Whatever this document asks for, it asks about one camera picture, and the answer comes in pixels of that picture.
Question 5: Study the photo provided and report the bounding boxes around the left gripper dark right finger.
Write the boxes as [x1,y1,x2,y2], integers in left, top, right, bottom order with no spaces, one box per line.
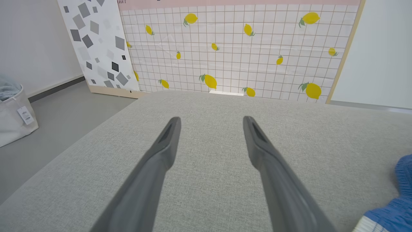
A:
[243,116,337,232]

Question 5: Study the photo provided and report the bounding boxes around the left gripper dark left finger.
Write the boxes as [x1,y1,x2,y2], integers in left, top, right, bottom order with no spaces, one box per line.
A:
[90,117,182,232]

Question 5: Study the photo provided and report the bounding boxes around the blue and white knit garment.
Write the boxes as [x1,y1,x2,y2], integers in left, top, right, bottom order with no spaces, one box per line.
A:
[352,154,412,232]

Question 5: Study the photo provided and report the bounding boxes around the white rectangular box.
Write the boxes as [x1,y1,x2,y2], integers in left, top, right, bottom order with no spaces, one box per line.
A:
[209,90,244,97]

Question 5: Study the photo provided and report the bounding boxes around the white paper basket tag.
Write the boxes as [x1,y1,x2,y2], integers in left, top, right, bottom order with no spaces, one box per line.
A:
[17,106,35,125]

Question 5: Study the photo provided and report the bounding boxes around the white fabric laundry basket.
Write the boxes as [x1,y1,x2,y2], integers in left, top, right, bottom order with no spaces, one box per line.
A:
[0,81,39,148]

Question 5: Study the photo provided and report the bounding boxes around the lemon print grid panel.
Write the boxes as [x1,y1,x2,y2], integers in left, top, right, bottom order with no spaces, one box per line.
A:
[117,0,366,104]

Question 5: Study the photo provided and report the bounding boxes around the grey squares print panel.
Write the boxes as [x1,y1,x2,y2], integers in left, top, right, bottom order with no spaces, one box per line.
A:
[57,0,149,99]

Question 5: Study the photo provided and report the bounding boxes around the pale blue clothes in basket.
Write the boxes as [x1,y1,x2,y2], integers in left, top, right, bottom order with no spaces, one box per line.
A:
[0,75,22,102]

